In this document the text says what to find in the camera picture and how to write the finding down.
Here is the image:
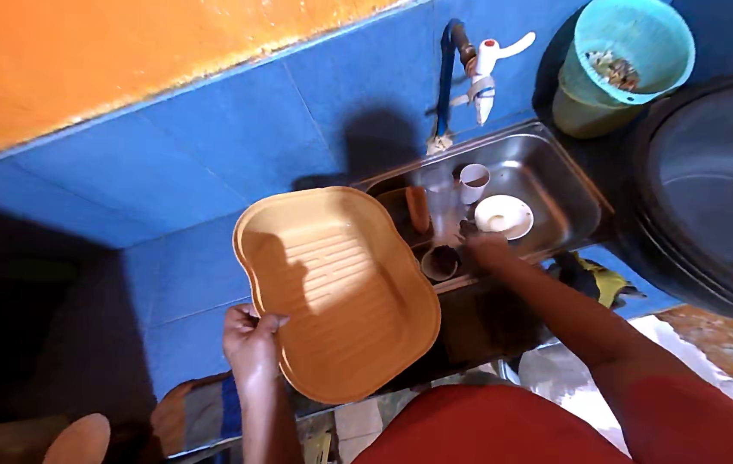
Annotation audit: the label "person's right hand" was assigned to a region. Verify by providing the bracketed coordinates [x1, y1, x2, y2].
[460, 222, 514, 277]

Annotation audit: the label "person's left hand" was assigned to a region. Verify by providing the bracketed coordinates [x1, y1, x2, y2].
[222, 303, 290, 392]

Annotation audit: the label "orange plastic tray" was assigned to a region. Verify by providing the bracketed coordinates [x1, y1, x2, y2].
[233, 186, 442, 406]

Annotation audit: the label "person's left forearm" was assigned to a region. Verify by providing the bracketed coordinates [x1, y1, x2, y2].
[240, 379, 304, 464]

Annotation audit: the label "person's right forearm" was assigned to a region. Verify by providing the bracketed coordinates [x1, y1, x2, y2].
[495, 245, 733, 464]

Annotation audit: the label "striped multicoloured cloth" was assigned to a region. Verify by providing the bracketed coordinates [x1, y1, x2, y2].
[150, 372, 242, 458]

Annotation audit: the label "pale round cup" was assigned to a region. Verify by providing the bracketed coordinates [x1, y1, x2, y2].
[420, 244, 461, 282]

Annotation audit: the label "orange elongated object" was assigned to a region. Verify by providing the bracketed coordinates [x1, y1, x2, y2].
[405, 186, 431, 235]

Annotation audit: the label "dark scrubber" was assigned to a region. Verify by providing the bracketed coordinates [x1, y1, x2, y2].
[431, 245, 462, 278]

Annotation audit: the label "orange rounded object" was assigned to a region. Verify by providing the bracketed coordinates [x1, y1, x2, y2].
[42, 413, 111, 464]

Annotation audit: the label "person's body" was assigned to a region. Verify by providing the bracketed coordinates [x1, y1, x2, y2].
[351, 385, 635, 464]

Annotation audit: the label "white plastic cup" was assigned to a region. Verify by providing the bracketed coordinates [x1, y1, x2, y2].
[458, 163, 491, 206]

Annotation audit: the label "white round dish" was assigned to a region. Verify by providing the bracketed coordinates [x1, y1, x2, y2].
[474, 195, 535, 241]

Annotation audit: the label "dark blue pipe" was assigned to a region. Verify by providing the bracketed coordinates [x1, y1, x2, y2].
[434, 18, 463, 139]

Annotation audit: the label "stainless steel sink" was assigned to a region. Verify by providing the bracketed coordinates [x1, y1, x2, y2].
[352, 120, 615, 296]

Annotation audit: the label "white plastic sheet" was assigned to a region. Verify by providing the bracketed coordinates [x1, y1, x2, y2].
[518, 314, 733, 458]

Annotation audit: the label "white tap with lever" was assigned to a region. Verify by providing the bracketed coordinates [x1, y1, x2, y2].
[449, 21, 537, 127]

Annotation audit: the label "yellow and black cloth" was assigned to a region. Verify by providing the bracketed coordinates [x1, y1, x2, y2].
[546, 251, 644, 309]

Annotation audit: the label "food scraps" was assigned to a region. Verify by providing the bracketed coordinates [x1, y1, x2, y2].
[585, 50, 641, 92]

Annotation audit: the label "teal plastic bucket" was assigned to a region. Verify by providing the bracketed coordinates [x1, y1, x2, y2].
[552, 0, 696, 140]

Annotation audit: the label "large black tub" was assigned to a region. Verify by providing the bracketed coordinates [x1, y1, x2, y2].
[616, 68, 733, 333]

